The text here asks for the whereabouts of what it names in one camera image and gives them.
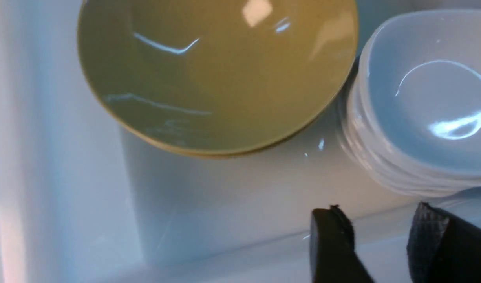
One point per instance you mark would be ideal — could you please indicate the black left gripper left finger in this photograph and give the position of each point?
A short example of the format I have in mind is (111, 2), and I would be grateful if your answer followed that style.
(332, 253)

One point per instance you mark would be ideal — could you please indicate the large white plastic tub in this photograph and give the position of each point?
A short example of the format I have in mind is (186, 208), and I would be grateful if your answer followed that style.
(84, 201)

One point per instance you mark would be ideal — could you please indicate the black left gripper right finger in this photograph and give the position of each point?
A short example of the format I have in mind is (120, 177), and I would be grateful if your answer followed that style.
(443, 248)

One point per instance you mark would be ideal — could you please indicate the stack of white dishes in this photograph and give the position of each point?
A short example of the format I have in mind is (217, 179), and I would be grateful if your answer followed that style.
(411, 117)

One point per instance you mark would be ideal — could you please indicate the yellow noodle bowl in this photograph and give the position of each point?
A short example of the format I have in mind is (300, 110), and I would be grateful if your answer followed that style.
(216, 77)

